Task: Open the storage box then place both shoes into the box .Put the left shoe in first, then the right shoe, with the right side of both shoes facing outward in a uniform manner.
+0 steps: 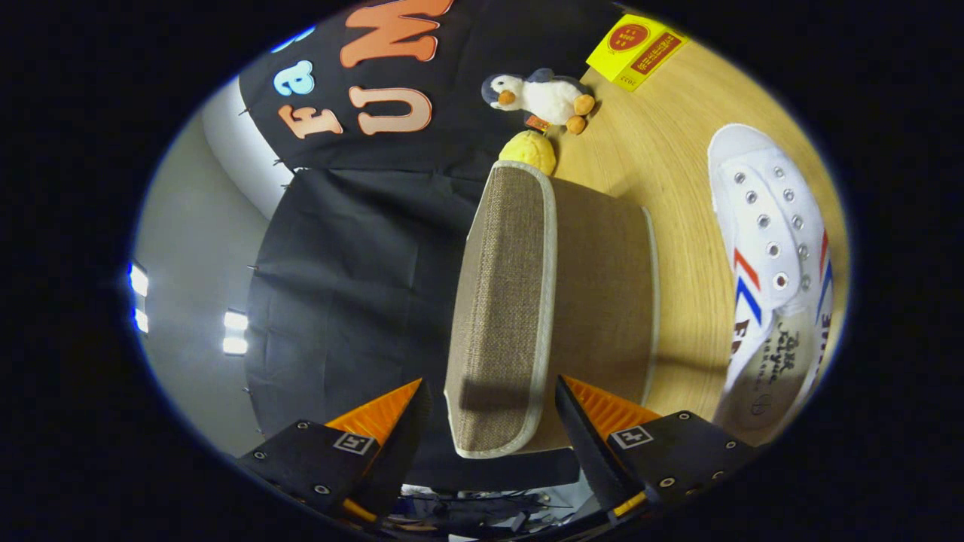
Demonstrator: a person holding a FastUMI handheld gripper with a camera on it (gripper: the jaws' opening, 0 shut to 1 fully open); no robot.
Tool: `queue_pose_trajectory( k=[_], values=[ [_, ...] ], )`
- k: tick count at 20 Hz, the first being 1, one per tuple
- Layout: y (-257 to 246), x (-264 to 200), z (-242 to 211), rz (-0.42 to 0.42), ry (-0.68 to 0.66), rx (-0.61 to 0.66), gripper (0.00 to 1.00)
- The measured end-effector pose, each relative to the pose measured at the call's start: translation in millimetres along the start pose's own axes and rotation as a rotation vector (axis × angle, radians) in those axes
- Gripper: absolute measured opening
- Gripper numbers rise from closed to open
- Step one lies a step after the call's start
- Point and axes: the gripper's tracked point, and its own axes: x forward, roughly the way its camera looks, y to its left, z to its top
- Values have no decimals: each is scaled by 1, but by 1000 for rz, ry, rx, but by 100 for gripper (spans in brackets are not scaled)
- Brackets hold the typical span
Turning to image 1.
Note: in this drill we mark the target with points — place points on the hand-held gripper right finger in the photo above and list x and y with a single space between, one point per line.
591 452

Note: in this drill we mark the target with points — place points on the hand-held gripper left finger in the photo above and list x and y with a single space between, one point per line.
395 452

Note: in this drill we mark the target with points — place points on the brown fabric storage box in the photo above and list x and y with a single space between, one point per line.
512 301

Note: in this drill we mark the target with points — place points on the white canvas shoe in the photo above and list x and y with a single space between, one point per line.
764 218

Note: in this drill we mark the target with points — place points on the ceiling light panel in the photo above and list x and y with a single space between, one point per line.
235 322
139 278

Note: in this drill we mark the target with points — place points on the yellow plush bun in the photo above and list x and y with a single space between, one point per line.
531 149

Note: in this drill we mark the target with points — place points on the penguin plush toy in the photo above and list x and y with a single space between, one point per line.
546 98

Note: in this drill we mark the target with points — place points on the yellow book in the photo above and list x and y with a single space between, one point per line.
629 56

